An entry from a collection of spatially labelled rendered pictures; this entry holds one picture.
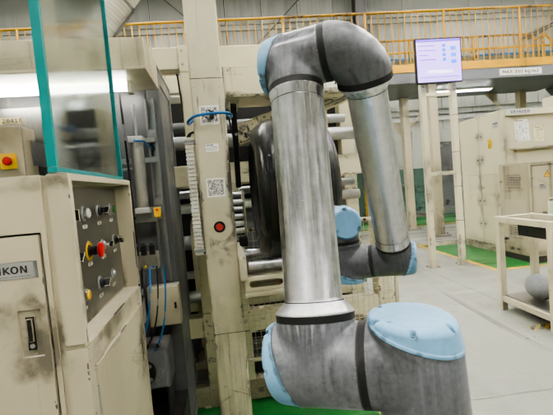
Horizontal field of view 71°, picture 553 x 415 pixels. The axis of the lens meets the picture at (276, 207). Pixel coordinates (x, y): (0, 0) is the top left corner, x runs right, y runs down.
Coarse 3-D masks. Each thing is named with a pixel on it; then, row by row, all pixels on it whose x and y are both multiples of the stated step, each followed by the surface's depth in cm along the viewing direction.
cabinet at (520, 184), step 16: (512, 176) 495; (528, 176) 468; (544, 176) 469; (512, 192) 499; (528, 192) 470; (544, 192) 470; (512, 208) 501; (528, 208) 472; (544, 208) 471; (512, 224) 504; (512, 240) 507; (528, 240) 477; (544, 240) 473; (512, 256) 511; (528, 256) 482; (544, 256) 476
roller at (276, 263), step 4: (248, 260) 152; (252, 260) 152; (256, 260) 152; (260, 260) 152; (264, 260) 152; (268, 260) 152; (272, 260) 152; (276, 260) 152; (280, 260) 152; (248, 264) 151; (252, 264) 151; (256, 264) 151; (260, 264) 151; (264, 264) 151; (268, 264) 151; (272, 264) 152; (276, 264) 152; (280, 264) 152; (248, 268) 154; (252, 268) 151; (256, 268) 151; (260, 268) 151; (264, 268) 152; (268, 268) 152; (272, 268) 153
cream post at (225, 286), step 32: (192, 0) 151; (192, 32) 151; (192, 64) 152; (192, 96) 152; (224, 128) 154; (224, 160) 155; (224, 224) 156; (224, 256) 157; (224, 288) 157; (224, 320) 158; (224, 352) 158; (224, 384) 159
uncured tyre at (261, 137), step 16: (256, 128) 155; (256, 144) 147; (272, 144) 142; (256, 160) 146; (272, 160) 139; (336, 160) 144; (256, 176) 190; (272, 176) 138; (336, 176) 142; (256, 192) 188; (272, 192) 138; (336, 192) 141; (256, 208) 185; (272, 208) 139; (256, 224) 180; (272, 224) 142; (272, 240) 146; (272, 256) 157
